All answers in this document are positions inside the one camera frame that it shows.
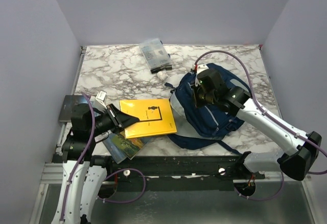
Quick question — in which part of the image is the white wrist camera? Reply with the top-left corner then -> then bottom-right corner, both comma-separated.
94,91 -> 107,112
191,64 -> 209,86

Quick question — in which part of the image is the navy blue student backpack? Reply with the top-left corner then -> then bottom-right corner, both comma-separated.
165,73 -> 244,155

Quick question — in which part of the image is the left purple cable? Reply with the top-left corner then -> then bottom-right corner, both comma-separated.
60,93 -> 147,222

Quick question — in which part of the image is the green yellow book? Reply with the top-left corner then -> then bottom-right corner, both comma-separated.
109,132 -> 153,160

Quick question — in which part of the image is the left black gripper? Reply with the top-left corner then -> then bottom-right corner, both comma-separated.
89,102 -> 140,136

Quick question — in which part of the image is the clear plastic pencil case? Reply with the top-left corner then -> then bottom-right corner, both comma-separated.
138,38 -> 172,74

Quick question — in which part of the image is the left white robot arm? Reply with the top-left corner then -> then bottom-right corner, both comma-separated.
52,103 -> 139,223

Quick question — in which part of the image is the yellow notebook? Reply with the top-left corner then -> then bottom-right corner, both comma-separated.
120,99 -> 177,139

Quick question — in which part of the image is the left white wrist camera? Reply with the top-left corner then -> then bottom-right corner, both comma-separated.
94,91 -> 107,112

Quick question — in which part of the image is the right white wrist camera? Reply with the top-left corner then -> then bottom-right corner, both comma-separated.
191,64 -> 209,86

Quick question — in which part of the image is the dark fantasy book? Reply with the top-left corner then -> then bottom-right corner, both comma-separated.
58,95 -> 87,123

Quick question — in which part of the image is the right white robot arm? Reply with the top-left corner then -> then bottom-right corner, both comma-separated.
192,69 -> 322,181

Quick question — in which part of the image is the blue landscape book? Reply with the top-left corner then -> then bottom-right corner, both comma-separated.
102,133 -> 127,164

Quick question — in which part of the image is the black metal base rail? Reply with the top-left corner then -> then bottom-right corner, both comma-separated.
51,154 -> 282,193

